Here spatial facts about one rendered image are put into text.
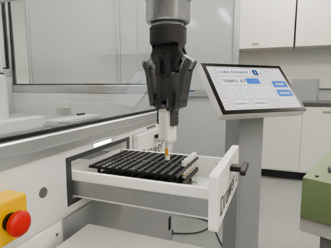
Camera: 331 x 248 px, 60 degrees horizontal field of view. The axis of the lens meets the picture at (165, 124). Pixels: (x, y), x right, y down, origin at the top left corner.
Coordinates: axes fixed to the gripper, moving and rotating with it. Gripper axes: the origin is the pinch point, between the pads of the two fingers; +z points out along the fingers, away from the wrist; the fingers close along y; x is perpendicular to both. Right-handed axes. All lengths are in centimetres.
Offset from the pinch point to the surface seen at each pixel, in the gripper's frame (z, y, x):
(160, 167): 10.7, 5.0, -3.2
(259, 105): 1, 18, -88
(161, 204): 15.5, -2.2, 4.3
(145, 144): 11.6, 29.1, -22.1
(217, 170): 7.6, -11.7, -1.4
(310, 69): -30, 71, -362
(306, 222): 25.5, -20.9, -29.4
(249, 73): -15, 29, -97
